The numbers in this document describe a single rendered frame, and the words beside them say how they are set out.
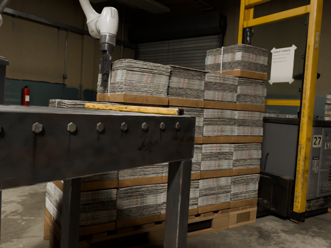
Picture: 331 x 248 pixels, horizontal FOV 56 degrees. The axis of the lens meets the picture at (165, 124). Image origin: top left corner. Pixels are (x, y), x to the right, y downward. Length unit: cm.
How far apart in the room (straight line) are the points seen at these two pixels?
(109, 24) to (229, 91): 89
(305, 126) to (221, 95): 74
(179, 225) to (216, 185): 127
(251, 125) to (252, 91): 25
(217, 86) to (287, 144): 97
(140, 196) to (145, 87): 61
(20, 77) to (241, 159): 722
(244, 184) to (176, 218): 149
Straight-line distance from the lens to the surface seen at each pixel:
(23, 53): 885
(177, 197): 88
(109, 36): 182
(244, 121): 225
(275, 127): 284
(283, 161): 280
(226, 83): 211
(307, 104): 250
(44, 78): 907
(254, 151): 235
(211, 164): 207
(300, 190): 256
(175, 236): 91
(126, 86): 165
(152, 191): 184
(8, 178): 54
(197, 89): 194
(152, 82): 173
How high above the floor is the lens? 82
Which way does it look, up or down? 3 degrees down
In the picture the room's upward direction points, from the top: 3 degrees clockwise
